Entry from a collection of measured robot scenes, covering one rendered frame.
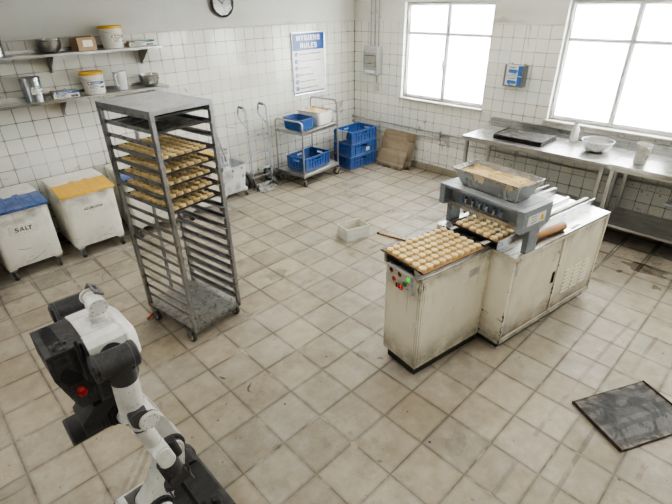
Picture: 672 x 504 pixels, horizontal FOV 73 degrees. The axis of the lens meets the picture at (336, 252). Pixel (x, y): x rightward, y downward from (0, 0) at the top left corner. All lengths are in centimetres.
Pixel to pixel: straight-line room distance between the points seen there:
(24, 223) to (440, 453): 425
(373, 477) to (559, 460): 111
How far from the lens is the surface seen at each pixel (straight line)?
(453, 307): 333
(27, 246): 539
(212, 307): 398
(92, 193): 537
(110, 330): 184
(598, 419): 352
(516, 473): 308
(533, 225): 331
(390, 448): 303
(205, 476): 278
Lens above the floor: 239
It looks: 29 degrees down
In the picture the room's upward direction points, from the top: 1 degrees counter-clockwise
